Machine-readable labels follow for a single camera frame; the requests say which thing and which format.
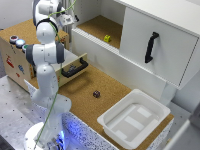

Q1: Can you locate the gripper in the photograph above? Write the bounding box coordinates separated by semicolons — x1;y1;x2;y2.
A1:
59;13;76;29

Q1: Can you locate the yellow block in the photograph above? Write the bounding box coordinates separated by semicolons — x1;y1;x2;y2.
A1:
103;34;112;43

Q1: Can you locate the purple block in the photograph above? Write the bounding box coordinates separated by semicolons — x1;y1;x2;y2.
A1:
92;89;101;99

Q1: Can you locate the wooden drawer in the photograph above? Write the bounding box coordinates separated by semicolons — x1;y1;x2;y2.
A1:
54;52;90;86

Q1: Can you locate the green button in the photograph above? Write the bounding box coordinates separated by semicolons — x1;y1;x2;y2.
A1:
21;43;30;53

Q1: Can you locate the blue button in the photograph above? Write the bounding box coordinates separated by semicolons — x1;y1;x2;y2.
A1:
15;38;27;49

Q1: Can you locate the red button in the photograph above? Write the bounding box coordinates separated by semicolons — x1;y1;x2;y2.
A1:
9;34;20;45

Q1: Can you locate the white cabinet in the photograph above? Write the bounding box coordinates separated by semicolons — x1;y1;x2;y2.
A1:
70;0;200;107

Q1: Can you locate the wooden drawer box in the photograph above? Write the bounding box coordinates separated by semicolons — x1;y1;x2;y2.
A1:
0;18;71;93

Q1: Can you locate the white sliding door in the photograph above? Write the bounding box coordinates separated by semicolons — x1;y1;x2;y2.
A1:
118;6;200;89

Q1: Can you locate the white plastic box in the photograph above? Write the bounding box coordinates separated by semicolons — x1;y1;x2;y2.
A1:
96;88;172;150

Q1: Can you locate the black drawer handle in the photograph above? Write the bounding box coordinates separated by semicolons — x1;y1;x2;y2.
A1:
60;58;90;79

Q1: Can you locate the black door handle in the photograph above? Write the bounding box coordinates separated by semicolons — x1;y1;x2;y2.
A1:
144;31;160;64

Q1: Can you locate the green cable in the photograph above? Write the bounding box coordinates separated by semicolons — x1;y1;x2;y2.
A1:
34;0;80;150

